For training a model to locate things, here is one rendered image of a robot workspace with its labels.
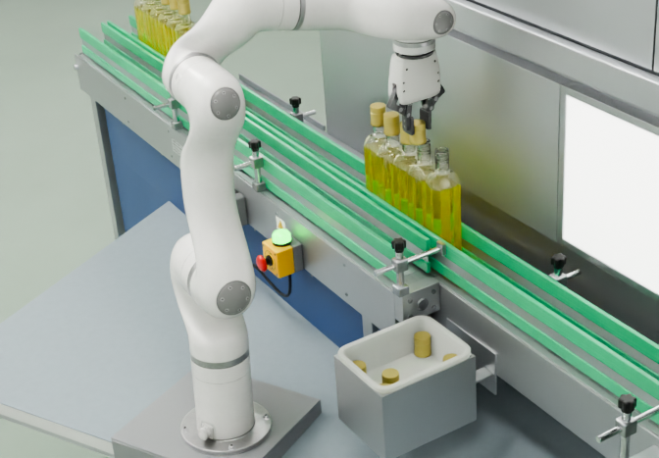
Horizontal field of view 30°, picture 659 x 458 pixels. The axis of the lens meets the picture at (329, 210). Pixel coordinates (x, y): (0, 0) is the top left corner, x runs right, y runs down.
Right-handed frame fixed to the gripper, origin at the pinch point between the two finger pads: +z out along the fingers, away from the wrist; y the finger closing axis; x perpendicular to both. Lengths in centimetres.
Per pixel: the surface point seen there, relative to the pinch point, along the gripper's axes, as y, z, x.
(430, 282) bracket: 6.3, 30.3, 12.1
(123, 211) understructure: 14, 83, -154
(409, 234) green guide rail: 4.7, 23.7, 2.7
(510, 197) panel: -13.7, 16.6, 13.1
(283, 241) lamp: 18.4, 35.1, -29.0
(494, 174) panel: -13.7, 13.2, 7.9
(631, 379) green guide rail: 2, 25, 66
